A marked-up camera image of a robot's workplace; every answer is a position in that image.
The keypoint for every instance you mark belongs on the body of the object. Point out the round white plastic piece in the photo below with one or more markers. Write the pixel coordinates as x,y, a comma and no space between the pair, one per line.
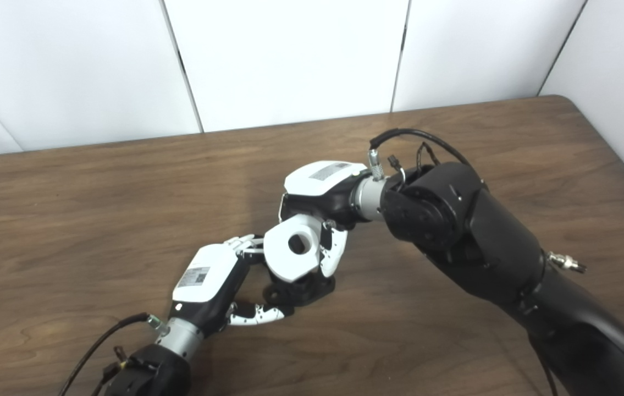
284,258

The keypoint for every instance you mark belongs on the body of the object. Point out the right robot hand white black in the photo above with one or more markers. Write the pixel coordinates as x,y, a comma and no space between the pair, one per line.
317,181

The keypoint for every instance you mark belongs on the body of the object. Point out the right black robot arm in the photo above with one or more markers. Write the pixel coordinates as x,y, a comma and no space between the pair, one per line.
482,247

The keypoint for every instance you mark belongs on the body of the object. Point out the black plastic holder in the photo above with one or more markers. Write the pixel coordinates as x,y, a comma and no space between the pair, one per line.
306,289

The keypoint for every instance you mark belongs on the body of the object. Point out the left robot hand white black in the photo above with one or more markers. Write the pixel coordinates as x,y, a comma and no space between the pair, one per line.
204,275

